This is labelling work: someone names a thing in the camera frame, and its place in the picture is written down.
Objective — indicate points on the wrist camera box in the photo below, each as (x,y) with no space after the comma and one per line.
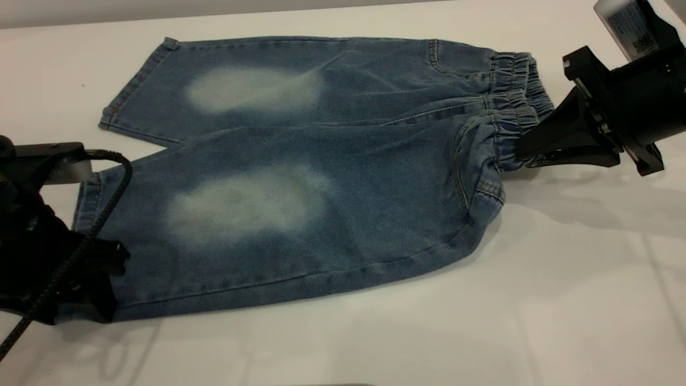
(37,161)
(627,24)

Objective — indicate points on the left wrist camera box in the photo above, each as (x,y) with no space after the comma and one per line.
(37,161)

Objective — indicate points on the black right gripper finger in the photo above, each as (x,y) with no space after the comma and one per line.
(579,161)
(571,134)

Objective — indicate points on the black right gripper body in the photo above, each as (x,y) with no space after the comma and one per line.
(643,102)

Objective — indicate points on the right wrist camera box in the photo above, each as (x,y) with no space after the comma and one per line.
(627,24)

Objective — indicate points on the blue faded denim pants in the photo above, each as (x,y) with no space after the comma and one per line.
(321,214)

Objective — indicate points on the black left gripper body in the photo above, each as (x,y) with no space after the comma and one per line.
(32,257)

